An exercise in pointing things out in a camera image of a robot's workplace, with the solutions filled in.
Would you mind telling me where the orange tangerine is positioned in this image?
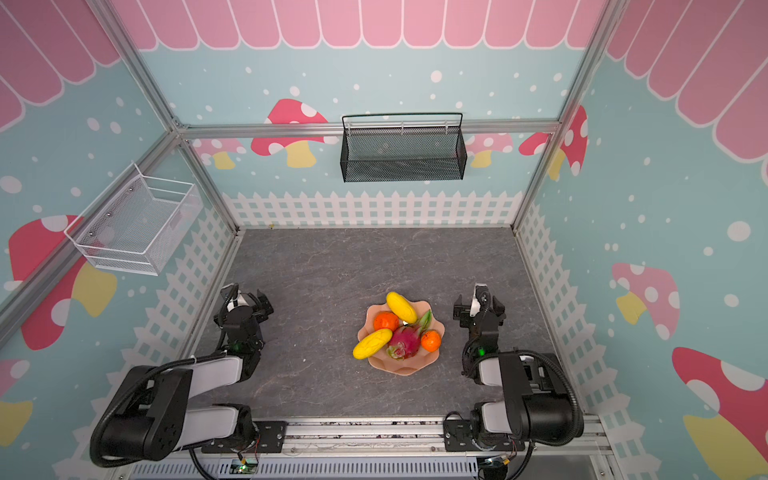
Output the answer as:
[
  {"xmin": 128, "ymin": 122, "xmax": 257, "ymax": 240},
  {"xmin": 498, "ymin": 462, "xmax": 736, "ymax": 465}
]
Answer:
[
  {"xmin": 420, "ymin": 330, "xmax": 442, "ymax": 353},
  {"xmin": 373, "ymin": 311, "xmax": 401, "ymax": 332}
]

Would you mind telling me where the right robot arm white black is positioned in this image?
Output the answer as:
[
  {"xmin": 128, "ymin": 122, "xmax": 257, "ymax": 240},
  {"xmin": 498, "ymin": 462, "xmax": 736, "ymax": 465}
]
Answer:
[{"xmin": 444, "ymin": 283, "xmax": 585, "ymax": 451}]

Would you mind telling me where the pink dragon fruit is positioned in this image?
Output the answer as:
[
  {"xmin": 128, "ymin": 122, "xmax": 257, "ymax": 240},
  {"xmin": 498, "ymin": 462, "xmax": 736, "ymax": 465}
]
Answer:
[{"xmin": 386, "ymin": 310, "xmax": 433, "ymax": 360}]

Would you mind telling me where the black wire mesh basket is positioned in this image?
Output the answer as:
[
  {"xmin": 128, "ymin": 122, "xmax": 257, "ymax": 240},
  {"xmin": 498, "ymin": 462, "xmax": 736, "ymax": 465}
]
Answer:
[{"xmin": 340, "ymin": 112, "xmax": 468, "ymax": 183}]

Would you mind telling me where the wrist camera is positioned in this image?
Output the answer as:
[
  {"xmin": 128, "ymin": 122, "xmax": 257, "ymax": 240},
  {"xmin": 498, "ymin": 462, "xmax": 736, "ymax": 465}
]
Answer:
[
  {"xmin": 470, "ymin": 283, "xmax": 493, "ymax": 318},
  {"xmin": 227, "ymin": 291, "xmax": 252, "ymax": 311}
]

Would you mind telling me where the yellow mango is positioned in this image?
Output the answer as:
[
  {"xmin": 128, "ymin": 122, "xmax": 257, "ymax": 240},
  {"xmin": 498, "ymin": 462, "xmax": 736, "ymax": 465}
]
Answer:
[
  {"xmin": 353, "ymin": 329, "xmax": 393, "ymax": 360},
  {"xmin": 386, "ymin": 291, "xmax": 419, "ymax": 324}
]

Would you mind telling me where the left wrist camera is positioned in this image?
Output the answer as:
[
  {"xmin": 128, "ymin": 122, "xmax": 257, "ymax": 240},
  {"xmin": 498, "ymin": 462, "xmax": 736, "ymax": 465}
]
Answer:
[{"xmin": 227, "ymin": 291, "xmax": 252, "ymax": 311}]

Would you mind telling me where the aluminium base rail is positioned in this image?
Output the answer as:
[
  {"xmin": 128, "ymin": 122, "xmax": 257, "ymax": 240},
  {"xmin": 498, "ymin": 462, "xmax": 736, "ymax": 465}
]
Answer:
[{"xmin": 108, "ymin": 415, "xmax": 621, "ymax": 479}]

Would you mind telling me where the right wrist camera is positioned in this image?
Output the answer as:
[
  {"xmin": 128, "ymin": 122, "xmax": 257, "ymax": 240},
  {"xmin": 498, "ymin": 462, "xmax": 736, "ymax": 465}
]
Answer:
[{"xmin": 470, "ymin": 283, "xmax": 493, "ymax": 318}]

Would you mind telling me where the white wire mesh basket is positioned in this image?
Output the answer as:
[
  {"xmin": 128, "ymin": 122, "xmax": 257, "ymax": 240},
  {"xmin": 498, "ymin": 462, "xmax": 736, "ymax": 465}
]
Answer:
[{"xmin": 64, "ymin": 165, "xmax": 203, "ymax": 276}]

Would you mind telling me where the green circuit board left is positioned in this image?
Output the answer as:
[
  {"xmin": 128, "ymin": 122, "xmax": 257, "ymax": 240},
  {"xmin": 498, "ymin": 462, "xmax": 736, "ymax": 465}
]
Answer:
[{"xmin": 230, "ymin": 459, "xmax": 259, "ymax": 475}]

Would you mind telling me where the pink scalloped fruit bowl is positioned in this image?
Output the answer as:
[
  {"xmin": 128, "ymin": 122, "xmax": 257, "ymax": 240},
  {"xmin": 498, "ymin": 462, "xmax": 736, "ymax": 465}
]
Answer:
[{"xmin": 357, "ymin": 304, "xmax": 440, "ymax": 376}]

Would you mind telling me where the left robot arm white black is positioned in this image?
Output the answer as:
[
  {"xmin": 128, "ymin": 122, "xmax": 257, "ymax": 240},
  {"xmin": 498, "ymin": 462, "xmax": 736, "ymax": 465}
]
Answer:
[{"xmin": 89, "ymin": 283, "xmax": 274, "ymax": 468}]

